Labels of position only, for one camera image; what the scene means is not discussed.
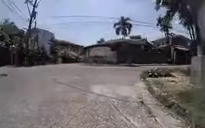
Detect dark building with gate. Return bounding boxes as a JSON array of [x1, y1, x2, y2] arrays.
[[151, 33, 193, 66]]

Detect leaning utility pole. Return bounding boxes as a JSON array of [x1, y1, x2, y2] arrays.
[[23, 0, 43, 66]]

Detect overhead wires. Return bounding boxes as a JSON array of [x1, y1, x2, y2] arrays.
[[0, 0, 158, 30]]

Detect thick concrete post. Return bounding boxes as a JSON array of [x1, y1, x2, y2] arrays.
[[189, 0, 205, 86]]

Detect low building with pale wall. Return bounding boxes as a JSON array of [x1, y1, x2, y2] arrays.
[[83, 37, 154, 65]]

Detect white building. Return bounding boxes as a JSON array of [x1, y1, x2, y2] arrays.
[[29, 27, 56, 56]]

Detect trees over dark fence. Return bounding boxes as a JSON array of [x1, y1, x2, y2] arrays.
[[0, 19, 31, 68]]

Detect leafy bushes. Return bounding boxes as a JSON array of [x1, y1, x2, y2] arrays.
[[50, 39, 86, 65]]

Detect low clump of plants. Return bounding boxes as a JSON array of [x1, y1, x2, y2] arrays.
[[145, 67, 175, 79]]

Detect tall palm tree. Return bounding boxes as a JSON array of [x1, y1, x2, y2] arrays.
[[112, 15, 134, 40]]

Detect grass verge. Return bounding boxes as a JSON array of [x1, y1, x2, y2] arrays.
[[139, 65, 205, 128]]

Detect grey concrete road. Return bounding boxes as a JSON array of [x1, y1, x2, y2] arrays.
[[0, 62, 191, 128]]

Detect dark overhanging trees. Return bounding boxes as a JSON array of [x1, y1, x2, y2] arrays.
[[154, 0, 205, 58]]

